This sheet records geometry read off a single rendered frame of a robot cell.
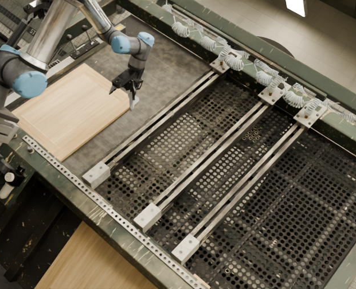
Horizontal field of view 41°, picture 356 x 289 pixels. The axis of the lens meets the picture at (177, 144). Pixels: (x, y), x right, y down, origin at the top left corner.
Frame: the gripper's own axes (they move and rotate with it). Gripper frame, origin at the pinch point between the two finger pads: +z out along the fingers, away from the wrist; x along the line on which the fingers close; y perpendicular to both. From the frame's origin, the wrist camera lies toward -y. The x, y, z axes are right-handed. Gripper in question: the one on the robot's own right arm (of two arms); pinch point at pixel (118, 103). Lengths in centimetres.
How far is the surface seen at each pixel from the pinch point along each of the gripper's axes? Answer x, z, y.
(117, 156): -7.3, 27.7, 4.0
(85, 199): -13.3, 42.6, -18.8
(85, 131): 19.3, 31.0, 8.2
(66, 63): 63, 17, 30
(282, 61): -22, -23, 134
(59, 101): 45, 29, 13
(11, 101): 62, 37, -5
